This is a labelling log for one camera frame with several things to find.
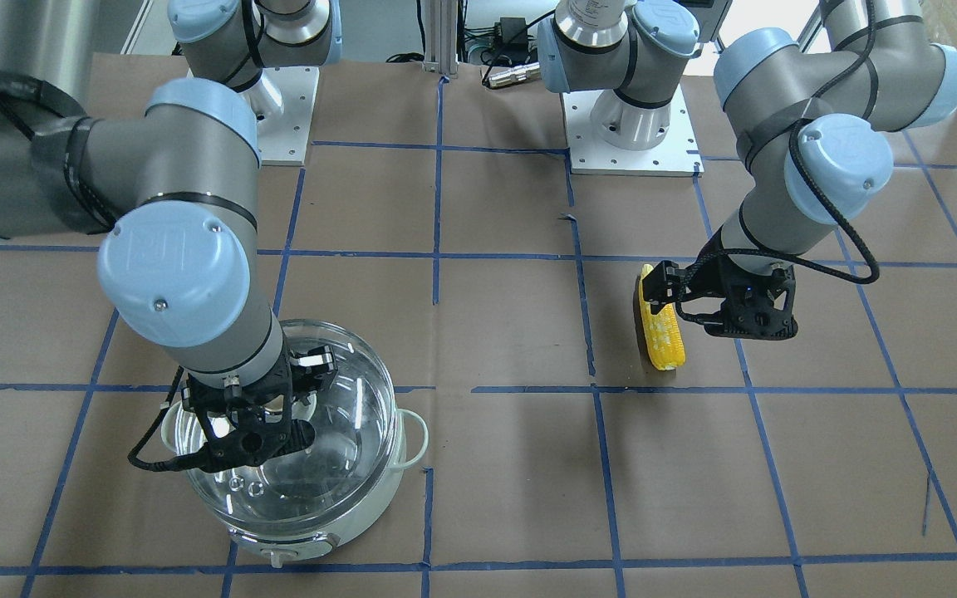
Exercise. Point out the yellow corn cob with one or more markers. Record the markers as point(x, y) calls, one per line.
point(661, 331)

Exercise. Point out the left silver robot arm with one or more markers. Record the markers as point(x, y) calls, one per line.
point(809, 128)

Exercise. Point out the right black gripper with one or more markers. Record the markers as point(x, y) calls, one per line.
point(315, 365)

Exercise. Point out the aluminium frame post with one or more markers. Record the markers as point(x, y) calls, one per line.
point(441, 21)

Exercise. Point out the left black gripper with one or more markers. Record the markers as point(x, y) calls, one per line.
point(709, 279)

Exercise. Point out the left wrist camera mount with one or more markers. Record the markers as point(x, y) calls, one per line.
point(753, 306)

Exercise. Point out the black power adapter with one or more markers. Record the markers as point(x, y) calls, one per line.
point(511, 34)

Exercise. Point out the glass pot lid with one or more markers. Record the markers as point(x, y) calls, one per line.
point(331, 451)

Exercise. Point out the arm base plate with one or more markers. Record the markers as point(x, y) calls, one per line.
point(608, 137)
point(267, 124)

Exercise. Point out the pale green cooking pot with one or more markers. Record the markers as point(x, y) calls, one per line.
point(324, 539)

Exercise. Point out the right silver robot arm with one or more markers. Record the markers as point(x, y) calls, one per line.
point(172, 193)

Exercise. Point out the silver cylindrical connector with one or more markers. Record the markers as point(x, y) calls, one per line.
point(513, 76)

